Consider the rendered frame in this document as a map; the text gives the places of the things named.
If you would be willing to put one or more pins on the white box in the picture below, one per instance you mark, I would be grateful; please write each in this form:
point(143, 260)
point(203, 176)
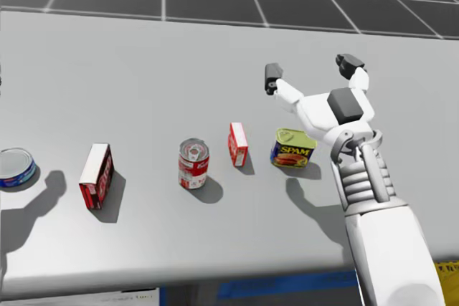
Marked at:
point(71, 298)

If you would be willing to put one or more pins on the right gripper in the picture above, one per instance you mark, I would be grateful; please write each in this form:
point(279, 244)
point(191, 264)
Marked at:
point(319, 112)

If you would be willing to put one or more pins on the red and white can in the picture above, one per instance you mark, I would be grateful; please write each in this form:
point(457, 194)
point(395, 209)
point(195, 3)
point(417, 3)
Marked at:
point(193, 168)

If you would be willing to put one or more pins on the blue box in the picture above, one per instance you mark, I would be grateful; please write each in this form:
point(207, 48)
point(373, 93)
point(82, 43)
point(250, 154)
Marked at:
point(279, 286)

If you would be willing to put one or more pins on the yellow box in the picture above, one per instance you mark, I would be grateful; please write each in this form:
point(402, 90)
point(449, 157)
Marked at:
point(450, 284)

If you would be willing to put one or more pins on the red and white carton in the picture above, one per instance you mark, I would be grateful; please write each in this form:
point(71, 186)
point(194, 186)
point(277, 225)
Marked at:
point(237, 144)

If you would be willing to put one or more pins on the green and blue rectangular can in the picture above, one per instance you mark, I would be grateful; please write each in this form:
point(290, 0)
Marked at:
point(292, 152)

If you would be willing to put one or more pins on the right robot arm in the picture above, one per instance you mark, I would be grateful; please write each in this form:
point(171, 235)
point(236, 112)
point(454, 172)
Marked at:
point(387, 248)

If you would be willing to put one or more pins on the blue flat can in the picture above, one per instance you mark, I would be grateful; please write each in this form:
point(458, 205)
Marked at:
point(16, 168)

